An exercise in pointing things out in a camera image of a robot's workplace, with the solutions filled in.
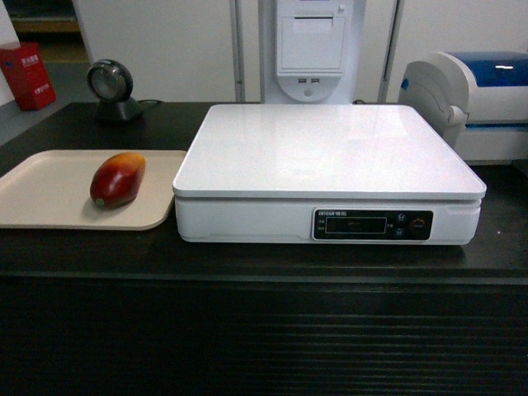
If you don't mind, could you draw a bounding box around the dark red mango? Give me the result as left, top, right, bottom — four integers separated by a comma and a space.
90, 152, 146, 208

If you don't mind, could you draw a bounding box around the white digital checkout scale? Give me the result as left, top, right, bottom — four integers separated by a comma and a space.
172, 105, 487, 245

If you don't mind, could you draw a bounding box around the black checkout counter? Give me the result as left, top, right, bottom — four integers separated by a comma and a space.
0, 101, 528, 396

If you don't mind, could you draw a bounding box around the white receipt printer kiosk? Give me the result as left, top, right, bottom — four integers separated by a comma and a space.
258, 1, 366, 105

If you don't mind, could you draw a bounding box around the black barcode scanner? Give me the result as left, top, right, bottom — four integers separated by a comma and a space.
87, 59, 143, 125

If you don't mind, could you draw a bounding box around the beige plastic tray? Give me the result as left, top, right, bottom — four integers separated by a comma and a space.
1, 149, 186, 231

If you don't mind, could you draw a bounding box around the white and blue label printer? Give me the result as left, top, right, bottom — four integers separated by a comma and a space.
398, 51, 527, 163

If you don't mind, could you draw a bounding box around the red fire extinguisher box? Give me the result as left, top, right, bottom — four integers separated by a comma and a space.
1, 42, 56, 111

